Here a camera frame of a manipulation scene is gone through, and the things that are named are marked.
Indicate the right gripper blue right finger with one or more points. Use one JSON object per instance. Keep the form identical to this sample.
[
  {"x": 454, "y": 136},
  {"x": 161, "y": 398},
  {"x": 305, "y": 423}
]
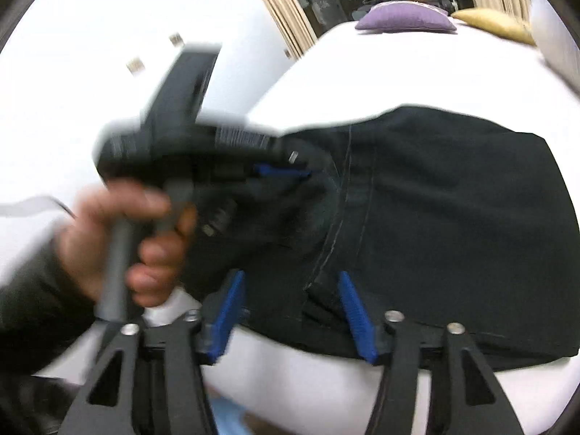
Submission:
[{"x": 365, "y": 317}]

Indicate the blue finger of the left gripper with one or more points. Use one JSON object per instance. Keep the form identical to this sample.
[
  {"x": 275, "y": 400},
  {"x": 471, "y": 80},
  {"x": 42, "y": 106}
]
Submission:
[{"x": 266, "y": 170}]

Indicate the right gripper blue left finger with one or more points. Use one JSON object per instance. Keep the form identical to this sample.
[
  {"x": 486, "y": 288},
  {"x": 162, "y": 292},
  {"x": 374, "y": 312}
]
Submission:
[{"x": 221, "y": 311}]

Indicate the black denim pants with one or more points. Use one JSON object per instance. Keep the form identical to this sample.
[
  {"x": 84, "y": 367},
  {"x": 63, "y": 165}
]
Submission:
[{"x": 443, "y": 217}]

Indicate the person's dark sleeve forearm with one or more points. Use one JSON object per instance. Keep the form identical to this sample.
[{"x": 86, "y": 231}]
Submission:
[{"x": 46, "y": 306}]

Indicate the person's left hand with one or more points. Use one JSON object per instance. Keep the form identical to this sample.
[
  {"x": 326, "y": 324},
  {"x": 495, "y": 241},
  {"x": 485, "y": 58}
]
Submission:
[{"x": 116, "y": 216}]

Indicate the white bed mattress sheet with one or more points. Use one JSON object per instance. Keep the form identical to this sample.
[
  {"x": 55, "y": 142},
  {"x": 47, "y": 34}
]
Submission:
[{"x": 348, "y": 77}]

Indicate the beige left curtain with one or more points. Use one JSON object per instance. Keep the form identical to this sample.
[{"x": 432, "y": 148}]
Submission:
[{"x": 293, "y": 25}]

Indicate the purple cushion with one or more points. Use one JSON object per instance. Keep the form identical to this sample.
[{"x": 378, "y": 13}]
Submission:
[{"x": 405, "y": 17}]

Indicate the yellow cushion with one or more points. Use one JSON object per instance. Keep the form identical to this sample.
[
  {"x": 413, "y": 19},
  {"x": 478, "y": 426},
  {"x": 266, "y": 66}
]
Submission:
[{"x": 498, "y": 23}]

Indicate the wall switch plate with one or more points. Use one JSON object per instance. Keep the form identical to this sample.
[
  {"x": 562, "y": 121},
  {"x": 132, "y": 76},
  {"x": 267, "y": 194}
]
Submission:
[
  {"x": 176, "y": 40},
  {"x": 135, "y": 66}
]

